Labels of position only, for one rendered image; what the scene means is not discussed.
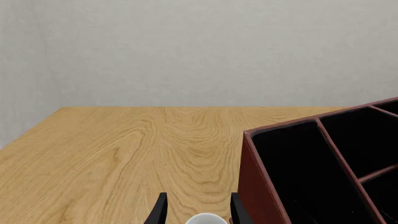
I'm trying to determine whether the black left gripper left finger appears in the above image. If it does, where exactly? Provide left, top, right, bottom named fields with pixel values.
left=146, top=192, right=169, bottom=224

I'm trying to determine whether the red-brown desk caddy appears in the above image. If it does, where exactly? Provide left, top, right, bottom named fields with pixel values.
left=228, top=96, right=398, bottom=224

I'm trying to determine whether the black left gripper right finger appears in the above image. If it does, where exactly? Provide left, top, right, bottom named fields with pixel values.
left=230, top=192, right=256, bottom=224

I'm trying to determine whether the white mug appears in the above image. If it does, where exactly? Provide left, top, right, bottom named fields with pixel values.
left=185, top=212, right=229, bottom=224

